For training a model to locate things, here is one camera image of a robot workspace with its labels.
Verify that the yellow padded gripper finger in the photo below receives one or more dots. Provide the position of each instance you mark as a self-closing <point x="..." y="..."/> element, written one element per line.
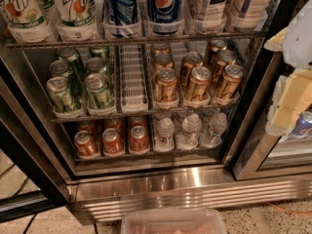
<point x="275" y="43"/>
<point x="292" y="96"/>

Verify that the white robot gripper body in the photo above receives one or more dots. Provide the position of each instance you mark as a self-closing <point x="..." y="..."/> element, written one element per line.
<point x="298" y="47"/>

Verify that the tea bottle blue label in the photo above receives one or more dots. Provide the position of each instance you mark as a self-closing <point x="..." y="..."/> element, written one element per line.
<point x="207" y="16"/>
<point x="245" y="15"/>

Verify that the clear water bottle right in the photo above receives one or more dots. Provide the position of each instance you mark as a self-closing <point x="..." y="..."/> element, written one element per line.
<point x="211" y="138"/>

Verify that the clear water bottle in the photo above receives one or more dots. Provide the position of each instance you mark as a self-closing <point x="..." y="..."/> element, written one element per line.
<point x="164" y="140"/>
<point x="189" y="132"/>
<point x="211" y="138"/>

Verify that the clear water bottle middle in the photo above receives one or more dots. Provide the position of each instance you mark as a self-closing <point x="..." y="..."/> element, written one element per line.
<point x="189" y="132"/>

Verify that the blue Pepsi bottle right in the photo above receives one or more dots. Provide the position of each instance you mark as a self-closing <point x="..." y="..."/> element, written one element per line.
<point x="164" y="16"/>

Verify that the blue pepsi bottle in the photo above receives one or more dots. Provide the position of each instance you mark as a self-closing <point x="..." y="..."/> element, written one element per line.
<point x="164" y="16"/>
<point x="122" y="17"/>

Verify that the clear water bottle left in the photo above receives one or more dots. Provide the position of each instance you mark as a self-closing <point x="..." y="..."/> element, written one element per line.
<point x="164" y="140"/>

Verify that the steel fridge cabinet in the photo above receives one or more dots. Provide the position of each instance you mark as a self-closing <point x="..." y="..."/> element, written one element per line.
<point x="249" y="165"/>

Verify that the blue Pepsi bottle left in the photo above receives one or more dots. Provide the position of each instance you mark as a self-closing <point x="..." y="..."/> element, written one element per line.
<point x="122" y="17"/>

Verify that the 7UP bottle right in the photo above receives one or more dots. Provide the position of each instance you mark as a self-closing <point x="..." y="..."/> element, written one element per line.
<point x="76" y="20"/>

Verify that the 7up bottle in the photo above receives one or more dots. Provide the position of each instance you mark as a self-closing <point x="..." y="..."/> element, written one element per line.
<point x="29" y="20"/>
<point x="76" y="20"/>

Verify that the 7UP bottle left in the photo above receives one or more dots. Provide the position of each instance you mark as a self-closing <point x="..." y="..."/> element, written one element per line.
<point x="29" y="20"/>

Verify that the open fridge glass door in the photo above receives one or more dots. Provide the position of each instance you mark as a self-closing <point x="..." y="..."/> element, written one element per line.
<point x="23" y="150"/>

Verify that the blue can behind glass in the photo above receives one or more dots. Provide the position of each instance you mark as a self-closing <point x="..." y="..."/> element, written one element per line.
<point x="303" y="125"/>

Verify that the gold can middle right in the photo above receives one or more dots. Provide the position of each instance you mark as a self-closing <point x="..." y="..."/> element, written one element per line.
<point x="223" y="58"/>

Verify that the gold can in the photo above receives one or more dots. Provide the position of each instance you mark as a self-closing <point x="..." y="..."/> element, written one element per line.
<point x="229" y="81"/>
<point x="159" y="48"/>
<point x="165" y="85"/>
<point x="213" y="47"/>
<point x="199" y="80"/>
<point x="223" y="58"/>
<point x="189" y="61"/>
<point x="163" y="61"/>

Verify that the gold can back right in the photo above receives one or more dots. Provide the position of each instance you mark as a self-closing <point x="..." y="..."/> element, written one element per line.
<point x="213" y="47"/>

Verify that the gold can front right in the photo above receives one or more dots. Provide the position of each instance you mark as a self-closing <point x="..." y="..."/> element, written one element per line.
<point x="229" y="81"/>

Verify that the gold can middle centre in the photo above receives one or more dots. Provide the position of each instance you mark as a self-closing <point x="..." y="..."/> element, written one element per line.
<point x="189" y="61"/>

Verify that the gold can front middle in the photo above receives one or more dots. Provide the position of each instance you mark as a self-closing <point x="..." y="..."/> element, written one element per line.
<point x="199" y="80"/>

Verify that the gold can middle left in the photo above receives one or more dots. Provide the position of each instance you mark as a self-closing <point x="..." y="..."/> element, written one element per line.
<point x="163" y="61"/>

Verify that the gold can front left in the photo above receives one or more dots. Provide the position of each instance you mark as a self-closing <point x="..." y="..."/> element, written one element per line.
<point x="165" y="85"/>

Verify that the gold can back left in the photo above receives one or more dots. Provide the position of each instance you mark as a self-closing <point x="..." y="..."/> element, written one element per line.
<point x="159" y="48"/>

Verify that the red can front right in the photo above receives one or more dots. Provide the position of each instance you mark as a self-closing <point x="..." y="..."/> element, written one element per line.
<point x="138" y="139"/>

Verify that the red can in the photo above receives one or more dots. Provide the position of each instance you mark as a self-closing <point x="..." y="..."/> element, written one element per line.
<point x="113" y="123"/>
<point x="89" y="126"/>
<point x="86" y="146"/>
<point x="138" y="121"/>
<point x="138" y="139"/>
<point x="112" y="142"/>

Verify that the red can back right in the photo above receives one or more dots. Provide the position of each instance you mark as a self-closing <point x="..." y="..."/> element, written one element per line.
<point x="138" y="121"/>

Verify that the green can back right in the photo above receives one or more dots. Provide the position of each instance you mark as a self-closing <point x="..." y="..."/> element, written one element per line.
<point x="100" y="52"/>

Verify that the green can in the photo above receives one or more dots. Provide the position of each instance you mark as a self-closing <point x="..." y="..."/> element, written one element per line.
<point x="100" y="52"/>
<point x="99" y="92"/>
<point x="64" y="69"/>
<point x="98" y="65"/>
<point x="63" y="99"/>
<point x="73" y="57"/>

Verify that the red can back middle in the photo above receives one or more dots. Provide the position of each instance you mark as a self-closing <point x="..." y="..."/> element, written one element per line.
<point x="113" y="123"/>

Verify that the green can middle right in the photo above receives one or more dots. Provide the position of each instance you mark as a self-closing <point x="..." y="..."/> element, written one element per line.
<point x="98" y="65"/>

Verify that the green can front right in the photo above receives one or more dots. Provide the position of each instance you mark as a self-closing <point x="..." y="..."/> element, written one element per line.
<point x="99" y="92"/>

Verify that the red can front middle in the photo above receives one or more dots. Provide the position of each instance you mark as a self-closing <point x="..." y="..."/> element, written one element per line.
<point x="112" y="142"/>

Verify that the clear plastic bin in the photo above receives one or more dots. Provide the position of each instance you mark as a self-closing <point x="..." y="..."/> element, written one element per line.
<point x="173" y="221"/>

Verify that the green can back left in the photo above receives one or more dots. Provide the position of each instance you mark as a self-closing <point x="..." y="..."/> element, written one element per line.
<point x="73" y="57"/>

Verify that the red can back left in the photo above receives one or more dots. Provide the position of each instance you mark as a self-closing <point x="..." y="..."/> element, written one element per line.
<point x="89" y="126"/>

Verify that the red can front left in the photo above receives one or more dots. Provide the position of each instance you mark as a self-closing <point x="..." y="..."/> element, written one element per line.
<point x="86" y="146"/>

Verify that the green can middle left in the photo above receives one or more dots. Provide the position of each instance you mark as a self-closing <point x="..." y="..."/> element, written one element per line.
<point x="64" y="69"/>

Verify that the green can front left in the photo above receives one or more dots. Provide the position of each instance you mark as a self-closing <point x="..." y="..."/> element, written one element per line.
<point x="63" y="99"/>

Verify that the top wire shelf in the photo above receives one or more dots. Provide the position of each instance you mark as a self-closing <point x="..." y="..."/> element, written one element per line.
<point x="132" y="41"/>

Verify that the wire shelf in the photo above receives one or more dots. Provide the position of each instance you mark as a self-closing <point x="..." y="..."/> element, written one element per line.
<point x="141" y="113"/>
<point x="132" y="41"/>

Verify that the middle wire shelf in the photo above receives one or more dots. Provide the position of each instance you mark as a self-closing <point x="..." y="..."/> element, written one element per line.
<point x="141" y="113"/>

